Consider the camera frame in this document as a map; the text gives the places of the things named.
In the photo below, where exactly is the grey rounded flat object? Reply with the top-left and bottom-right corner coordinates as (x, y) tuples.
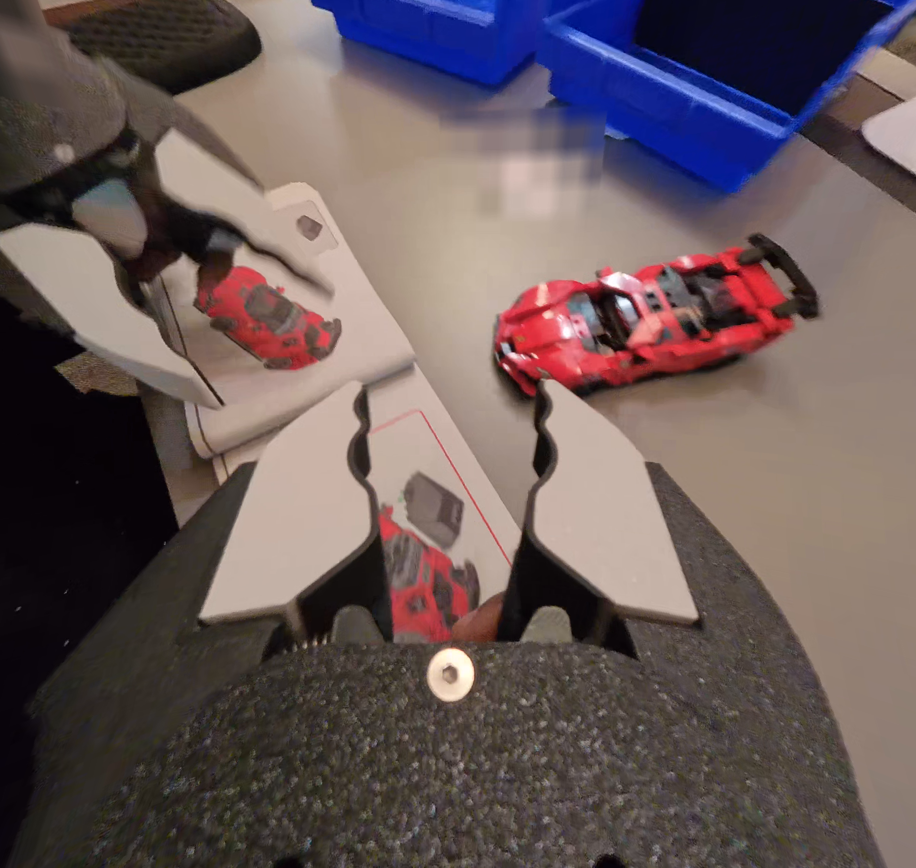
(859, 95), (916, 167)

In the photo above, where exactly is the blue plastic bin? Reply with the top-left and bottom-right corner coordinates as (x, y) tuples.
(299, 0), (566, 87)
(537, 0), (916, 195)

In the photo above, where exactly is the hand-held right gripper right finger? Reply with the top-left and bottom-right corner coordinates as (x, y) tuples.
(501, 380), (702, 643)

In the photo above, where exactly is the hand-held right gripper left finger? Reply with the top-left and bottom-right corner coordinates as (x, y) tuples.
(195, 380), (395, 643)

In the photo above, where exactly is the person's right hand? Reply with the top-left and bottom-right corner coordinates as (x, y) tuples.
(451, 592), (510, 643)

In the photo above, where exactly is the black mesh office chair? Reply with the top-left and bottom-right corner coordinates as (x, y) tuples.
(61, 0), (263, 96)

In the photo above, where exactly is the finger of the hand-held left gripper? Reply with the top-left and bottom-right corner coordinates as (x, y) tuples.
(0, 224), (226, 411)
(152, 129), (337, 301)

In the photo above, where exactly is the red lego car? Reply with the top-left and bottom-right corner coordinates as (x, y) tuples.
(492, 233), (820, 398)

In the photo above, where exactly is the white lego instruction booklet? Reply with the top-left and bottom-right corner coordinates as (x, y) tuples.
(139, 181), (523, 643)

